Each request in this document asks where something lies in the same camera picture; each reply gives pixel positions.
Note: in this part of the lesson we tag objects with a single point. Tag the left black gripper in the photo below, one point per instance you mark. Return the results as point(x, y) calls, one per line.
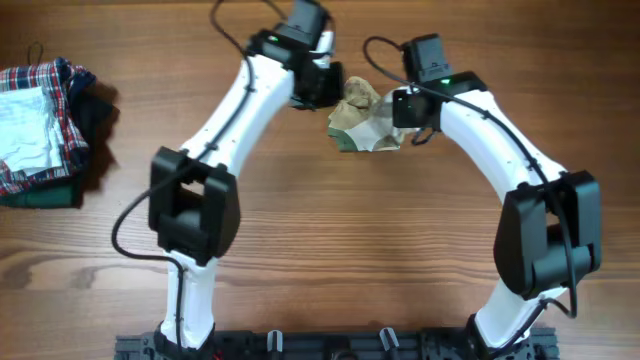
point(332, 91)

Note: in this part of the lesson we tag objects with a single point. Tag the red plaid folded shirt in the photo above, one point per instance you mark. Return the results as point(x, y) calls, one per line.
point(61, 79)

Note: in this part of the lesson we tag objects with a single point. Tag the white folded cloth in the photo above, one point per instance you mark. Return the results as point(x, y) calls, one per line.
point(31, 136)

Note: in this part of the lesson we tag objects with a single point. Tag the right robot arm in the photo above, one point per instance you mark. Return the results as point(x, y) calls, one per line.
point(549, 232)

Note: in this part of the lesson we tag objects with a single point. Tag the dark green folded garment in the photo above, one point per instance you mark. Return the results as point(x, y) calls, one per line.
point(94, 115)

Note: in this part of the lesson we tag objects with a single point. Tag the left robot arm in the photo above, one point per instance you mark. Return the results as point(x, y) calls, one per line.
point(194, 202)

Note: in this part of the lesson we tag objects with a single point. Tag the white and beige garment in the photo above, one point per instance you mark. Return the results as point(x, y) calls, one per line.
point(362, 121)

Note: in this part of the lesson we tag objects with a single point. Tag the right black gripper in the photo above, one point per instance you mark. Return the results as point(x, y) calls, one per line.
point(400, 118)

